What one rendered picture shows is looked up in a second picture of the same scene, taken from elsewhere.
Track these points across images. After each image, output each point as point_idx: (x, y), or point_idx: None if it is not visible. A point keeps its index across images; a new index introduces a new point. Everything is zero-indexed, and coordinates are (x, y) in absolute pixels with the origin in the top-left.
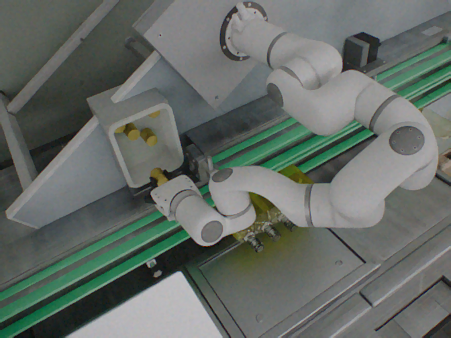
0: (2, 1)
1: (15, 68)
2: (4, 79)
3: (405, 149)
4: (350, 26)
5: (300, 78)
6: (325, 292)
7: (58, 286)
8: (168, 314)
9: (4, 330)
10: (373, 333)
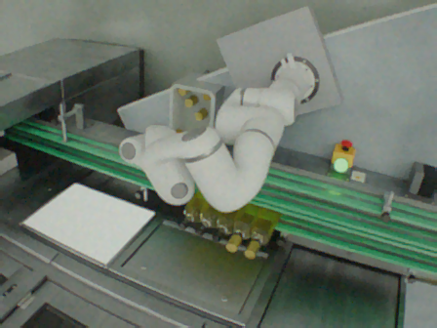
0: (238, 22)
1: (224, 63)
2: (215, 66)
3: (185, 137)
4: (423, 152)
5: (244, 97)
6: (188, 296)
7: (96, 151)
8: (120, 220)
9: (70, 155)
10: None
